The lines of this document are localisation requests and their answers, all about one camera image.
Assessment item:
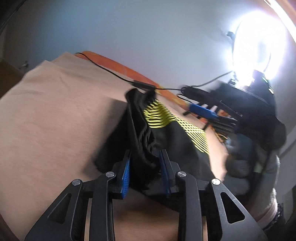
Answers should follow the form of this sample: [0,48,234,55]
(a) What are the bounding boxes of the black pants with yellow stripes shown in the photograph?
[94,88,214,211]

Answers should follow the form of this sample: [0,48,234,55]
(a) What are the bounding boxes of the right hand in white glove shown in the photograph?
[223,133,280,228]

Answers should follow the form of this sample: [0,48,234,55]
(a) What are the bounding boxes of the orange patterned bedsheet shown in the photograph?
[78,51,228,140]

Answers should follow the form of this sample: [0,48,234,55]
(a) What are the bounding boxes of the beige blanket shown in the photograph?
[1,53,131,240]

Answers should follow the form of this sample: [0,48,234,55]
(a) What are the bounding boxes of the black power cable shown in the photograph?
[75,52,233,103]

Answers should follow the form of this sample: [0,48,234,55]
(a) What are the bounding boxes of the bright ring light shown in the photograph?
[228,9,287,88]

